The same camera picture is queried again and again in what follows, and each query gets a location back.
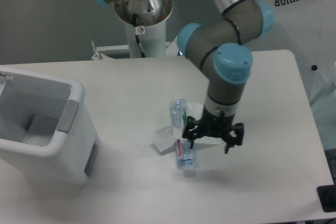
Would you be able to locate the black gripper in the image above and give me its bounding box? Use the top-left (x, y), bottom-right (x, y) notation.
top-left (182, 107), bottom-right (244, 154)

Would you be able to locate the white paper bag green stripe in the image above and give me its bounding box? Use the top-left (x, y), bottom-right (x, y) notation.
top-left (170, 102), bottom-right (222, 147)

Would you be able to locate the clear plastic water bottle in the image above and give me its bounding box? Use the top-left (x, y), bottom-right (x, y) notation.
top-left (169, 99), bottom-right (196, 177)

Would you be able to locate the clear plastic packaging piece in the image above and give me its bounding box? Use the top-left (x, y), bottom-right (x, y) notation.
top-left (152, 126), bottom-right (177, 154)

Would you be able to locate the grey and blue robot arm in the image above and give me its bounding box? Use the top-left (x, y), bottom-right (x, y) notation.
top-left (96, 0), bottom-right (274, 149)

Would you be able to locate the white plastic trash can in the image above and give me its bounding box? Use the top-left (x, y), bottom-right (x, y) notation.
top-left (1, 66), bottom-right (100, 185)

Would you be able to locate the black device at table edge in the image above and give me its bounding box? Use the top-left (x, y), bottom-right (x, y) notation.
top-left (317, 185), bottom-right (335, 212)

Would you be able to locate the white Superior umbrella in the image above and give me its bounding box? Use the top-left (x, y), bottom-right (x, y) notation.
top-left (249, 0), bottom-right (335, 105)

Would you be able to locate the white metal base frame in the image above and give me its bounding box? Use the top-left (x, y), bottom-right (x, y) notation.
top-left (91, 38), bottom-right (183, 60)

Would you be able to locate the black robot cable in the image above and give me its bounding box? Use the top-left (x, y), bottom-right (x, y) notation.
top-left (132, 13), bottom-right (146, 58)

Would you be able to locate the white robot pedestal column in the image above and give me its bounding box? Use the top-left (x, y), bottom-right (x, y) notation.
top-left (114, 0), bottom-right (173, 47)

